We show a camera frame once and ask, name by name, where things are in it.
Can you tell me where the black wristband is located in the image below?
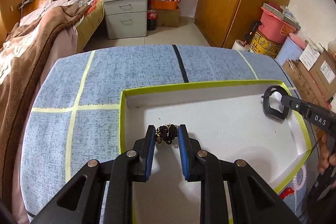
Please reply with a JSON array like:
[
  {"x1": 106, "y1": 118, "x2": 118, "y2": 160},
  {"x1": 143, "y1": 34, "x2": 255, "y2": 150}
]
[{"x1": 262, "y1": 85, "x2": 289, "y2": 121}]

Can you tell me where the grey drawer nightstand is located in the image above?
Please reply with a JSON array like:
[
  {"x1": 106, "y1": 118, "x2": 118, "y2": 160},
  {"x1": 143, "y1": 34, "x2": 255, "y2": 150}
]
[{"x1": 103, "y1": 0, "x2": 147, "y2": 40}]

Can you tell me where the person right hand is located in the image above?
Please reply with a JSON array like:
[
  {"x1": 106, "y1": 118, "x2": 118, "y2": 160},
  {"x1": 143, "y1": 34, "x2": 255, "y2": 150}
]
[{"x1": 317, "y1": 133, "x2": 336, "y2": 173}]

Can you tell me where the large brown cardboard box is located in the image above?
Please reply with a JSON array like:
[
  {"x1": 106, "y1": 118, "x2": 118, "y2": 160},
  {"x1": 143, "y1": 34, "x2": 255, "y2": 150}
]
[{"x1": 282, "y1": 59, "x2": 331, "y2": 110}]

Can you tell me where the white tape roll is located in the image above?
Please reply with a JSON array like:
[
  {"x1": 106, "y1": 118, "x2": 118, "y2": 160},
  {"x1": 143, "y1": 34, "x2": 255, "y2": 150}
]
[{"x1": 232, "y1": 40, "x2": 249, "y2": 52}]

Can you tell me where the black gold scrunchie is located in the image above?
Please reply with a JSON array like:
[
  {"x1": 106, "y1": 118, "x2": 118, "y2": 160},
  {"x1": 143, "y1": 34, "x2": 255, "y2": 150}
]
[{"x1": 155, "y1": 124, "x2": 178, "y2": 145}]

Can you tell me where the light blue round container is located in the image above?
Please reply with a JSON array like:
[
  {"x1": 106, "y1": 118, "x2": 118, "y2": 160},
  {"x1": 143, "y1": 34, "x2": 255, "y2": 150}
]
[{"x1": 275, "y1": 33, "x2": 307, "y2": 65}]

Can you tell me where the orange box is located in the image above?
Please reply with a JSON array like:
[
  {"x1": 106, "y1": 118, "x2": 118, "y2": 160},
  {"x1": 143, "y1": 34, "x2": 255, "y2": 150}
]
[{"x1": 150, "y1": 0, "x2": 178, "y2": 10}]

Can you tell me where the red knot charm tie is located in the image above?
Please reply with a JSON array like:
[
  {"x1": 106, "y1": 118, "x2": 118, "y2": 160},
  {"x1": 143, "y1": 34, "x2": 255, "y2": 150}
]
[{"x1": 278, "y1": 187, "x2": 295, "y2": 200}]

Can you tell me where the green shallow cardboard tray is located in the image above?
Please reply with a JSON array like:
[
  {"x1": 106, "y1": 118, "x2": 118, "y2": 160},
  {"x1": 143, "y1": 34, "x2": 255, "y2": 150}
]
[{"x1": 120, "y1": 80, "x2": 311, "y2": 223}]

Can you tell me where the small labelled cardboard box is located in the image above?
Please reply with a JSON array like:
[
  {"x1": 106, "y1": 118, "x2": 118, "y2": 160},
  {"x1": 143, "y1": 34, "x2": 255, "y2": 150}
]
[{"x1": 309, "y1": 50, "x2": 336, "y2": 101}]

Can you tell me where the blue plaid bed sheet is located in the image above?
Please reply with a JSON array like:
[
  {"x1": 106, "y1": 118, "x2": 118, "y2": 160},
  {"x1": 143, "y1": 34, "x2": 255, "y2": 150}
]
[{"x1": 20, "y1": 44, "x2": 316, "y2": 222}]

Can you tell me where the pink plastic basket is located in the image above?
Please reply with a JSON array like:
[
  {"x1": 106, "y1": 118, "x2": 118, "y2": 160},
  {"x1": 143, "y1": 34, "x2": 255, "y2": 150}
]
[{"x1": 258, "y1": 7, "x2": 297, "y2": 44}]

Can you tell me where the yellow patterned tin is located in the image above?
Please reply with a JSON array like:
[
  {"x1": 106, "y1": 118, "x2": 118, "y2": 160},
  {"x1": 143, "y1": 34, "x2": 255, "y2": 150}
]
[{"x1": 249, "y1": 30, "x2": 282, "y2": 59}]

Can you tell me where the cola bottle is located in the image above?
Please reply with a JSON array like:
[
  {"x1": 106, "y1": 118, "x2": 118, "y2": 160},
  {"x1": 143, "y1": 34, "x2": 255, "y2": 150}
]
[{"x1": 147, "y1": 10, "x2": 157, "y2": 31}]

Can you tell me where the brown blanket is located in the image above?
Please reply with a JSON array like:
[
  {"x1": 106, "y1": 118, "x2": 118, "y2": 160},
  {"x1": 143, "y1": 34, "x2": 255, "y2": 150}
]
[{"x1": 1, "y1": 3, "x2": 90, "y2": 207}]

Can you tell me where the small wooden wardrobe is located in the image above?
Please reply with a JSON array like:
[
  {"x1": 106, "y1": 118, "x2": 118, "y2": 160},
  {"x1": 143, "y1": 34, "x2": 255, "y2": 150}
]
[{"x1": 1, "y1": 0, "x2": 22, "y2": 45}]

